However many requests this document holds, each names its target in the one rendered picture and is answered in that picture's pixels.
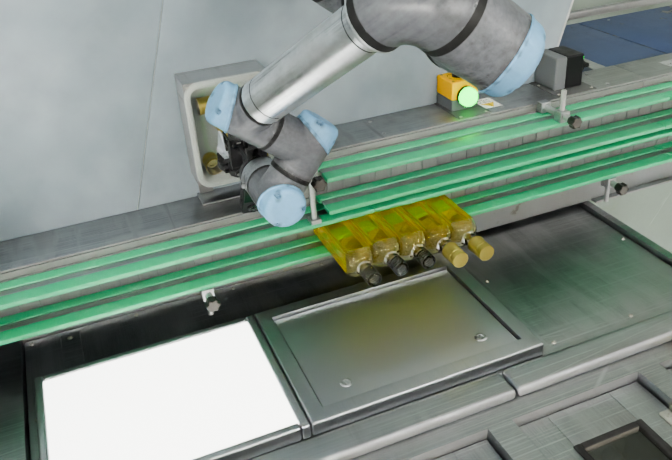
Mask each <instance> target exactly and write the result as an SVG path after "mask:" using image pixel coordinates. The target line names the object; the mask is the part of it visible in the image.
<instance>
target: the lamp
mask: <svg viewBox="0 0 672 460"><path fill-rule="evenodd" d="M477 100H478V92H477V91H476V90H475V89H474V88H472V87H471V86H464V87H462V88H461V89H460V90H459V91H458V93H457V101H458V102H459V103H460V104H461V105H464V106H466V107H470V106H473V105H474V104H475V103H476V102H477Z"/></svg>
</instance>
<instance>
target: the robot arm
mask: <svg viewBox="0 0 672 460"><path fill-rule="evenodd" d="M312 1H314V2H315V3H317V4H318V5H320V6H322V7H323V8H325V9H326V10H328V11H329V12H331V13H332V15H331V16H330V17H328V18H327V19H326V20H325V21H323V22H322V23H321V24H320V25H318V26H317V27H316V28H315V29H313V30H312V31H311V32H310V33H308V34H307V35H306V36H305V37H303V38H302V39H301V40H300V41H298V42H297V43H296V44H295V45H293V46H292V47H291V48H290V49H288V50H287V51H286V52H285V53H283V54H282V55H281V56H279V57H278V58H277V59H276V60H274V61H273V62H272V63H271V64H269V65H268V66H267V67H266V68H264V69H263V70H262V71H261V72H259V73H258V74H257V75H256V76H254V77H253V78H252V79H251V80H249V81H248V82H247V83H246V84H244V85H243V86H242V87H240V86H238V84H237V83H236V84H234V83H232V82H230V81H223V82H221V83H219V84H218V85H217V86H216V88H215V89H214V90H213V92H212V93H211V95H210V97H209V99H208V102H207V105H206V109H205V117H206V120H207V121H208V122H209V123H210V124H212V125H213V126H215V127H217V128H219V129H221V130H222V131H223V132H222V133H221V131H220V130H219V131H218V144H217V157H218V160H217V162H218V167H219V168H220V169H221V170H222V171H224V172H225V173H230V175H231V176H233V177H236V178H239V177H240V180H241V189H240V201H239V204H240V207H241V210H242V213H250V212H256V211H259V212H260V214H261V215H262V216H264V218H265V219H266V220H268V222H270V223H271V224H272V225H274V226H278V227H288V226H291V225H293V224H295V223H297V222H298V221H299V220H300V219H301V218H302V216H303V215H304V213H305V210H306V200H305V196H304V192H305V191H306V189H307V188H308V186H309V183H310V182H311V180H312V179H313V177H314V175H315V174H316V172H317V170H318V169H319V167H320V166H321V164H322V162H323V161H324V159H325V157H326V156H327V155H329V152H330V150H331V148H332V147H333V145H334V143H335V140H336V138H337V136H338V130H337V128H336V127H335V126H334V125H333V124H332V123H330V122H329V121H327V120H326V119H324V118H323V117H321V116H319V115H318V114H316V113H314V112H312V111H310V110H303V111H302V112H301V114H300V115H298V116H297V117H295V116H293V115H291V114H290V112H291V111H293V110H294V109H295V108H297V107H298V106H300V105H301V104H303V103H304V102H306V101H307V100H308V99H310V98H311V97H313V96H314V95H316V94H317V93H319V92H320V91H322V90H323V89H324V88H326V87H327V86H329V85H330V84H332V83H333V82H335V81H336V80H338V79H339V78H340V77H342V76H343V75H345V74H346V73H348V72H349V71H351V70H352V69H354V68H355V67H356V66H358V65H359V64H361V63H362V62H364V61H365V60H367V59H368V58H370V57H371V56H372V55H374V54H375V53H377V52H379V53H389V52H392V51H394V50H395V49H396V48H398V47H399V46H401V45H411V46H415V47H417V48H419V49H420V50H421V51H423V52H424V53H425V54H426V56H427V57H428V59H429V60H430V61H431V62H432V63H433V64H435V65H436V66H438V67H440V68H442V69H444V70H446V71H448V72H450V73H452V74H454V75H456V76H458V77H460V78H462V79H464V80H465V81H467V82H468V83H470V84H472V85H473V86H474V87H476V88H477V90H478V91H479V92H481V93H485V94H487V95H489V96H491V97H502V96H505V95H508V94H510V93H512V92H513V91H514V90H515V89H517V88H519V87H520V86H521V85H522V84H524V83H525V82H526V81H527V79H528V78H529V77H530V76H531V75H532V73H533V72H534V71H535V69H536V67H537V66H538V64H539V62H540V60H541V58H542V56H543V53H544V49H545V40H546V34H545V30H544V28H543V26H542V25H541V24H540V23H539V22H538V21H537V20H536V19H535V17H534V15H532V14H531V13H527V12H526V11H525V10H523V9H522V8H521V7H520V6H518V5H517V4H516V3H515V2H513V1H512V0H312ZM225 133H228V137H227V135H226V134H225ZM267 153H268V154H270V155H273V156H275V157H274V158H273V159H271V158H270V157H269V156H268V155H267Z"/></svg>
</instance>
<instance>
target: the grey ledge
mask: <svg viewBox="0 0 672 460"><path fill-rule="evenodd" d="M616 182H617V183H622V182H623V183H625V184H627V186H628V188H629V190H628V191H627V193H626V194H630V193H633V192H637V191H640V190H644V189H647V188H651V187H654V186H658V185H661V184H665V183H668V182H672V162H668V163H664V164H661V165H657V166H653V167H650V168H646V169H642V170H639V171H635V172H632V173H628V174H624V175H621V176H617V177H616ZM604 192H605V187H603V186H601V181H599V182H595V183H591V184H588V185H584V186H581V187H577V188H573V189H570V190H566V191H562V192H559V193H555V194H551V195H548V196H544V197H540V198H537V199H533V200H530V201H526V202H522V203H519V204H515V205H511V206H508V207H504V208H500V209H497V210H493V211H489V212H486V213H482V214H479V215H475V216H471V217H472V218H473V219H474V221H475V223H476V228H477V229H476V232H480V231H483V230H487V229H490V228H494V227H497V226H501V225H504V224H508V223H512V222H515V221H519V220H522V219H526V218H529V217H533V216H536V215H540V214H543V213H547V212H550V211H554V210H557V209H561V208H565V207H568V206H572V205H575V204H579V203H582V202H586V201H589V200H591V201H593V202H595V203H598V202H602V201H603V199H604ZM626 194H625V195H626ZM619 196H620V195H619V194H617V193H616V190H615V189H614V188H610V193H609V199H612V198H616V197H619Z"/></svg>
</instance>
